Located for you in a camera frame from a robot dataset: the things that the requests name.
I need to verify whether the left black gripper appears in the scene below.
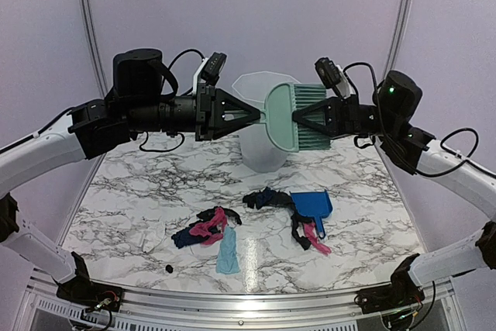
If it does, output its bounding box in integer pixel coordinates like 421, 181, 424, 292
126, 81, 262, 140

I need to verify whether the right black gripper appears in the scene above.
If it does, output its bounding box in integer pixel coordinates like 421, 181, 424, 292
292, 94, 399, 140

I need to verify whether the green hand brush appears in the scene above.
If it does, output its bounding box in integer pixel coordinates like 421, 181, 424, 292
253, 81, 332, 153

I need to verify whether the blue plastic dustpan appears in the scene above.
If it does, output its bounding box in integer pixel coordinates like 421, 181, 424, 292
290, 191, 333, 240

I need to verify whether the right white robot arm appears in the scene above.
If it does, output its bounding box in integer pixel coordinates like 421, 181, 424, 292
292, 67, 495, 306

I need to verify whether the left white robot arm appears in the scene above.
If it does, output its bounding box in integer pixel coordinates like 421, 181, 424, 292
1, 48, 260, 304

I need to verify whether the translucent white plastic bin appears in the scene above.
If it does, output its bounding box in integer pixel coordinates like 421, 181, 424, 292
232, 71, 298, 173

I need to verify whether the black and navy paper scrap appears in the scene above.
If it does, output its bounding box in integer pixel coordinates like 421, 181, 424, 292
243, 187, 295, 211

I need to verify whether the black paper scrap left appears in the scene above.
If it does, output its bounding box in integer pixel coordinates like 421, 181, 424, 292
195, 207, 243, 226

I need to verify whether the navy paper scrap left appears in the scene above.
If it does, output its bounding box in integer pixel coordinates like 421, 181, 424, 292
171, 227, 208, 249

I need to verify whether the white crumpled paper scrap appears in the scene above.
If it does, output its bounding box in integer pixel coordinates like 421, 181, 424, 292
140, 226, 167, 253

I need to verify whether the light blue paper scrap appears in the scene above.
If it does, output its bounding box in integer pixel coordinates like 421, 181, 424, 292
215, 226, 239, 274

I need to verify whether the small black paper ball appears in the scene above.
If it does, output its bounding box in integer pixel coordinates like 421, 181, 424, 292
165, 264, 174, 274

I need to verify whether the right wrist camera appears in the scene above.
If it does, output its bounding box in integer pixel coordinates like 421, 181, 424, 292
315, 57, 354, 98

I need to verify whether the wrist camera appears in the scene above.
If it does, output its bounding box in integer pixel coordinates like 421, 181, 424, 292
315, 57, 354, 98
191, 52, 227, 96

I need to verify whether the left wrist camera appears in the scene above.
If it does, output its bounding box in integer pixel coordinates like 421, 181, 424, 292
191, 52, 227, 96

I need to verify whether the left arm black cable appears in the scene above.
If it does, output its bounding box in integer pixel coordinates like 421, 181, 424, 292
137, 48, 206, 153

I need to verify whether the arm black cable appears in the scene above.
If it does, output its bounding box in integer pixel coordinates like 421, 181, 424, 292
137, 48, 206, 153
340, 61, 479, 177

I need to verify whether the right aluminium corner post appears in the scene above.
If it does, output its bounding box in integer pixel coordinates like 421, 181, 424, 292
377, 0, 412, 84

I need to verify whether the aluminium corner post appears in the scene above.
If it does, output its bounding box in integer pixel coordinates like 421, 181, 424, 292
78, 0, 110, 98
377, 0, 412, 84

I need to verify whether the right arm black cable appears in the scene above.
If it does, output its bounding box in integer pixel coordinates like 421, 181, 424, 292
340, 61, 479, 177

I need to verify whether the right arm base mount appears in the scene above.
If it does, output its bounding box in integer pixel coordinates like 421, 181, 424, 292
354, 253, 425, 314

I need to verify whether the left aluminium corner post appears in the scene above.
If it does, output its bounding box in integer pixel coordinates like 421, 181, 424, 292
78, 0, 110, 98

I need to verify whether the aluminium front frame rail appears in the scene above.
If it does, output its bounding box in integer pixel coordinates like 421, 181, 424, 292
13, 269, 466, 330

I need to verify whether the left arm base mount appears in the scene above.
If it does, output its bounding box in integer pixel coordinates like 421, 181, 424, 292
55, 252, 123, 312

